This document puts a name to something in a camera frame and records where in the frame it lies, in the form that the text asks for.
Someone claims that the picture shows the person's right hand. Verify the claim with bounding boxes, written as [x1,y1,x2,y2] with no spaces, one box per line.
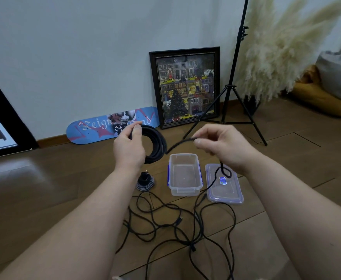
[192,124,259,176]

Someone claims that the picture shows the person's left hand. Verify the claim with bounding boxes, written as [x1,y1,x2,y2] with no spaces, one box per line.
[113,121,145,174]

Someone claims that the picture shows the long black cable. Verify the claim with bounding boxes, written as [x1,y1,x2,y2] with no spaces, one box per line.
[115,125,237,280]

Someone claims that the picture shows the person's right forearm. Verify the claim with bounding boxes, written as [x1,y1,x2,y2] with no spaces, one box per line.
[240,151,341,280]

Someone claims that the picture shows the person's left forearm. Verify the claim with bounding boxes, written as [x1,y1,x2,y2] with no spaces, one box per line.
[0,167,144,280]

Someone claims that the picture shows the clear plastic container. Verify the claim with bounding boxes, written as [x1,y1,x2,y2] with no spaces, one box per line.
[167,153,203,197]

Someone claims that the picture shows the blue skateboard deck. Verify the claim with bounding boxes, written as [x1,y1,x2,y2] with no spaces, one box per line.
[66,107,160,145]

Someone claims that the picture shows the clear container lid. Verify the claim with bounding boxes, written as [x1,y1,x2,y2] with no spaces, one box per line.
[205,163,245,205]

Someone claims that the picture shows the framed city picture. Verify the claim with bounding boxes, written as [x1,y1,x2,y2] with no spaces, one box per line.
[149,46,221,130]

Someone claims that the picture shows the black vase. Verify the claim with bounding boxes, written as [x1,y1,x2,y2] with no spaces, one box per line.
[243,94,262,116]

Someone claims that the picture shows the black tripod stand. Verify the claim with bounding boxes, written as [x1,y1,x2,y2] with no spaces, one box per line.
[182,0,268,146]

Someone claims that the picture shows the cream pampas grass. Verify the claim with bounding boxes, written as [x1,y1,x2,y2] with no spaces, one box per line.
[234,0,341,106]

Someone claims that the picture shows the yellow cushion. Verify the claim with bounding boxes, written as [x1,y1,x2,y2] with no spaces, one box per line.
[289,65,341,118]

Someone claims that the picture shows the black framed board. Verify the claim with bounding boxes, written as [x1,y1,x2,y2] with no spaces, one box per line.
[0,65,40,161]

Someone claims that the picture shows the grey cushion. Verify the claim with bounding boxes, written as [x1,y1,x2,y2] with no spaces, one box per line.
[316,42,341,106]

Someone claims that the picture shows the coiled striped cable with plug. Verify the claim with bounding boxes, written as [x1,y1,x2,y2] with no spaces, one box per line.
[136,171,155,192]

